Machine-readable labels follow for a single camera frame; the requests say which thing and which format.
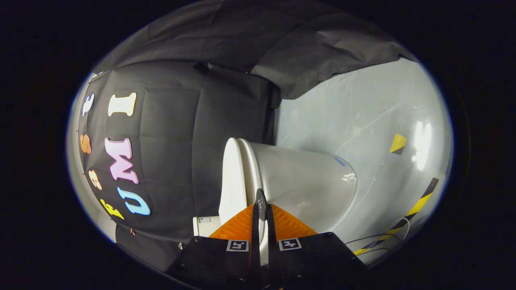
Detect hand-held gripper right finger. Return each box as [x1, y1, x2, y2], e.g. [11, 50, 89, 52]
[266, 203, 368, 290]

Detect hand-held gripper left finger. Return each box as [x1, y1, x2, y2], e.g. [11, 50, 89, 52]
[165, 203, 261, 290]

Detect white toilet tank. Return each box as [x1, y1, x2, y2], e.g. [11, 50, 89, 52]
[193, 216, 222, 238]

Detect yellow black striped floor tape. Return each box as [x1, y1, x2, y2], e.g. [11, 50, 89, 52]
[354, 177, 440, 255]

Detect black backdrop cloth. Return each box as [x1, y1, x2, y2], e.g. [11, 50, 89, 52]
[77, 0, 420, 273]

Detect thin black cable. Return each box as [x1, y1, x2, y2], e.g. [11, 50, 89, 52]
[345, 217, 411, 257]

